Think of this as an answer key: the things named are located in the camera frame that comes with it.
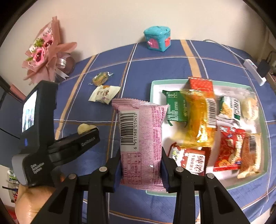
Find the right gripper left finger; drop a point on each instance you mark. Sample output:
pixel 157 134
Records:
pixel 66 204

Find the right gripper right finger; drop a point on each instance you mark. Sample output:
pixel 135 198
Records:
pixel 216 204

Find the red white small snack packet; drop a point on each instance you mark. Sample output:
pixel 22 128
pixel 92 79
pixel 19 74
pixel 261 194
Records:
pixel 193 160

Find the red festive snack bag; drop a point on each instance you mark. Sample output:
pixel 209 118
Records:
pixel 231 142

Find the beige orange-print snack packet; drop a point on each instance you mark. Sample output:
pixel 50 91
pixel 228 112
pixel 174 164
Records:
pixel 250 156

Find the yellow cake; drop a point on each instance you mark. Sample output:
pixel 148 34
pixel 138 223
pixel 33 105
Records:
pixel 202 124

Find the green white cracker packet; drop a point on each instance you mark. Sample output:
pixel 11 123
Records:
pixel 229 110

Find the clear round bun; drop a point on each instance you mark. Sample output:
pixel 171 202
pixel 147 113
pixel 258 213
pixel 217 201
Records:
pixel 249 107

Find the pink snack packet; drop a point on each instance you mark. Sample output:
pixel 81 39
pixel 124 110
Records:
pixel 140 125

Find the green snack packet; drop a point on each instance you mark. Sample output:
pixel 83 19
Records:
pixel 177 107

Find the long red snack packet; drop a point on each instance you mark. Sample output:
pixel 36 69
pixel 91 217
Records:
pixel 201 84

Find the person's left hand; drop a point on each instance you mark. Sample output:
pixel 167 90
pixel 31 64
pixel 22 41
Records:
pixel 30 201

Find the pale round wrapped pastry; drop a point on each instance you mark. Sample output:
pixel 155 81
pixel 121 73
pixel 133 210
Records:
pixel 84 128

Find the white teal-rimmed tray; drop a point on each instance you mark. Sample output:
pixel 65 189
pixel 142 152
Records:
pixel 173 133

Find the white brown-print snack packet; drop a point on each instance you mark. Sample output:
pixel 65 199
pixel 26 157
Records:
pixel 104 94

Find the small green yellow candy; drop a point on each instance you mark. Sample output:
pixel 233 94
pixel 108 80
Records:
pixel 101 78

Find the pink flower bouquet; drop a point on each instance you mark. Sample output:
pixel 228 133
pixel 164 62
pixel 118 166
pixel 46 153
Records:
pixel 42 55

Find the white power strip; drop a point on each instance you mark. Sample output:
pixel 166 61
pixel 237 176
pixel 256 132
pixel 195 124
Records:
pixel 253 70

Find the black power adapter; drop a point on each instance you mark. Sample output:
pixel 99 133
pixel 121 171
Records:
pixel 263 68

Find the teal pink house box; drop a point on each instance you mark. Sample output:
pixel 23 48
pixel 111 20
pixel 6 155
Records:
pixel 158 38

